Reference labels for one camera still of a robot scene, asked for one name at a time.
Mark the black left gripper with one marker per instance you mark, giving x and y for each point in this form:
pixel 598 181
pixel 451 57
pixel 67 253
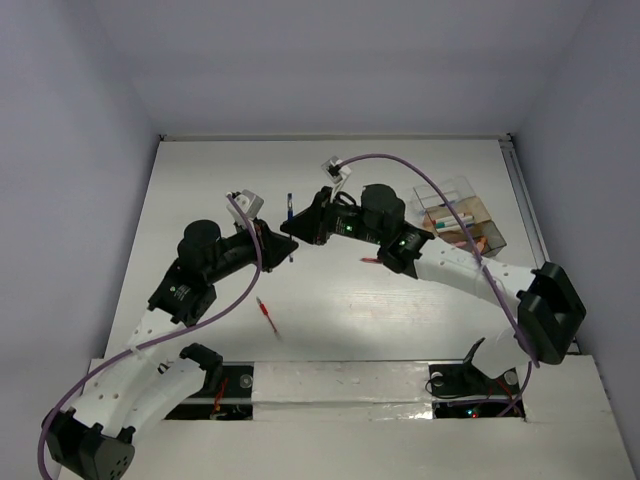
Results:
pixel 276 248

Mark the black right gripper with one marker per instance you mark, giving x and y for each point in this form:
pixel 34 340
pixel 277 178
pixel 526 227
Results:
pixel 314 223

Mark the red ballpoint pen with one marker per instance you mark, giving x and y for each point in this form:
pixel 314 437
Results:
pixel 267 316

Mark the red capped white marker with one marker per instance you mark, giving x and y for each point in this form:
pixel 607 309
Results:
pixel 469 218

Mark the green capped white marker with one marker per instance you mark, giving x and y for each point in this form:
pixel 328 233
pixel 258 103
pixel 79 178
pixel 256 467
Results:
pixel 440 225

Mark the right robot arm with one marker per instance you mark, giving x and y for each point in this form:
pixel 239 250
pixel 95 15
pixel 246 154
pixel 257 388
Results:
pixel 544 304

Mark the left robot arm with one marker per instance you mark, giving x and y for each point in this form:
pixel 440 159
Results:
pixel 95 434

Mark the clear compartment organizer box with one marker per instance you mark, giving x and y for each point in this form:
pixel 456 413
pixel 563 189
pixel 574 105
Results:
pixel 431 213

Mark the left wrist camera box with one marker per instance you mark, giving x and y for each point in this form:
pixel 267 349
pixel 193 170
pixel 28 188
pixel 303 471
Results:
pixel 246 201

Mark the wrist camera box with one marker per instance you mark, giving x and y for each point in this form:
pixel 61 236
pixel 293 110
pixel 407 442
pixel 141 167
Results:
pixel 246 201
pixel 337 173

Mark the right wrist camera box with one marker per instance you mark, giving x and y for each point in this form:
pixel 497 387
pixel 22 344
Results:
pixel 337 173

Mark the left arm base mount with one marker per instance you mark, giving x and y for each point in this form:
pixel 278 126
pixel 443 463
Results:
pixel 227 399

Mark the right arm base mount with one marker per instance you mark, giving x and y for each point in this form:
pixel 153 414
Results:
pixel 462 391

